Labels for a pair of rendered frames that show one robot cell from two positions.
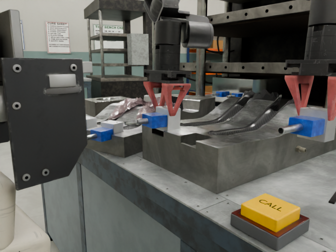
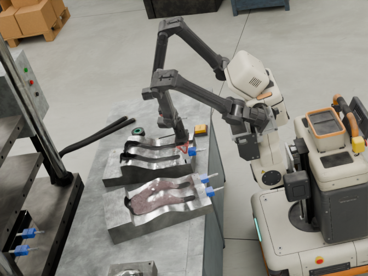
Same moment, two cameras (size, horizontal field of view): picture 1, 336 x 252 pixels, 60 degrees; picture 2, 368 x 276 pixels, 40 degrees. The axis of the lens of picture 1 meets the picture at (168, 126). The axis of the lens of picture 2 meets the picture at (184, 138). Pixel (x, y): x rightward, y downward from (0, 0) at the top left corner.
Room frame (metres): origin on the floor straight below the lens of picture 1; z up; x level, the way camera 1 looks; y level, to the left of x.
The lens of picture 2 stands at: (2.03, 1.66, 2.52)
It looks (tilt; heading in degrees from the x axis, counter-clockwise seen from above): 35 degrees down; 230
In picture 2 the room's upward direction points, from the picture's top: 16 degrees counter-clockwise
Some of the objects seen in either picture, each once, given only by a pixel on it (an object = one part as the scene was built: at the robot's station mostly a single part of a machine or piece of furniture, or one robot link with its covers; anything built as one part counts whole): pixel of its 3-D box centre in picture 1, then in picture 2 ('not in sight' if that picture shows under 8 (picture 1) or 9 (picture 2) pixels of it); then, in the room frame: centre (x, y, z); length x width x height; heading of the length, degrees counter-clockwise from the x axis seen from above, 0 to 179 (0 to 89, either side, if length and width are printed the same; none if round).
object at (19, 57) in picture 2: not in sight; (51, 166); (1.00, -0.90, 0.74); 0.30 x 0.22 x 1.47; 37
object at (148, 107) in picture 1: (148, 105); (155, 195); (0.98, 0.07, 0.90); 0.26 x 0.18 x 0.08; 144
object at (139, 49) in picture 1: (118, 63); not in sight; (5.58, 0.93, 1.03); 1.54 x 0.94 x 2.06; 26
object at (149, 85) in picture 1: (162, 93); (183, 145); (0.68, 0.01, 0.97); 0.07 x 0.07 x 0.09; 37
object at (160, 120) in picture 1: (150, 120); (194, 150); (0.64, 0.04, 0.91); 0.13 x 0.05 x 0.05; 127
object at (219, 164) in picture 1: (247, 128); (148, 156); (0.76, -0.21, 0.87); 0.50 x 0.26 x 0.14; 127
